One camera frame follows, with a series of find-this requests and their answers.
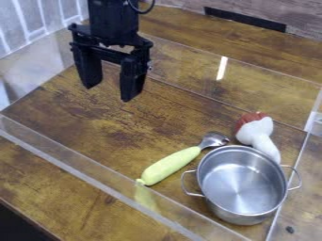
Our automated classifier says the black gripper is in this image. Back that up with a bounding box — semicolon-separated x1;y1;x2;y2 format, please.
68;0;154;102

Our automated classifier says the red white toy mushroom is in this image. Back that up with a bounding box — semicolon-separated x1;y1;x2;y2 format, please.
235;112;282;163

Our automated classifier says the stainless steel pot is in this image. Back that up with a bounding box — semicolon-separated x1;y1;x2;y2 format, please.
182;145;302;226

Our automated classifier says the clear acrylic front barrier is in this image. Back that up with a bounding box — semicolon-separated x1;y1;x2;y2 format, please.
0;114;251;241

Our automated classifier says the black cable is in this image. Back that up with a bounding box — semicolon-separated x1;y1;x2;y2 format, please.
124;0;156;15

